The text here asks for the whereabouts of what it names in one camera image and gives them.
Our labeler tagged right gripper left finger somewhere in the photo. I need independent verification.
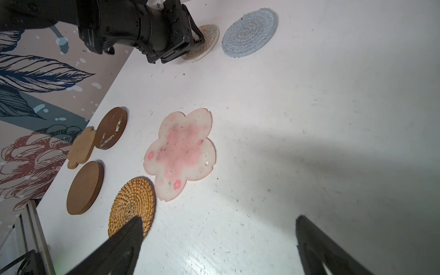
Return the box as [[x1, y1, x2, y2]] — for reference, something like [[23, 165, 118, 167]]
[[68, 216, 143, 275]]

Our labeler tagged rattan woven round coaster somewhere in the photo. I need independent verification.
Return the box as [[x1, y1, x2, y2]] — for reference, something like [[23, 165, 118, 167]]
[[108, 176, 157, 237]]

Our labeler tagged beige woven round coaster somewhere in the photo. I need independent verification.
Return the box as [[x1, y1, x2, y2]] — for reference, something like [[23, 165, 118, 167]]
[[182, 24, 220, 63]]

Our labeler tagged dark brown scratched round coaster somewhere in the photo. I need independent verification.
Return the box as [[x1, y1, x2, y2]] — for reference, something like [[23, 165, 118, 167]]
[[94, 107, 128, 150]]

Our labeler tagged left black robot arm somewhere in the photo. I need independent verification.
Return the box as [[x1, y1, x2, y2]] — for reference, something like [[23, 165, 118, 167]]
[[1, 0, 205, 64]]

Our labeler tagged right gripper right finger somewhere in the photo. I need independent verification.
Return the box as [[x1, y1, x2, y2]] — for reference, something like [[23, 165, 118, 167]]
[[296, 215, 371, 275]]

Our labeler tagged blue woven round coaster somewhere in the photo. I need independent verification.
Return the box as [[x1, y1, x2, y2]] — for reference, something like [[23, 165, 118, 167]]
[[222, 8, 278, 58]]

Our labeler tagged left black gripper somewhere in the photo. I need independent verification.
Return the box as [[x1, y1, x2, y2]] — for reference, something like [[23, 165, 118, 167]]
[[77, 1, 205, 64]]

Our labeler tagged brown wooden round coaster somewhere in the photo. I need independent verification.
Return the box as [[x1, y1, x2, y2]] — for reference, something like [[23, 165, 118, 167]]
[[66, 161, 104, 215]]

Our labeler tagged pink flower resin coaster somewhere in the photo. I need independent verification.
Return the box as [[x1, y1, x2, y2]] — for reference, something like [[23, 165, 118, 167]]
[[143, 108, 217, 202]]

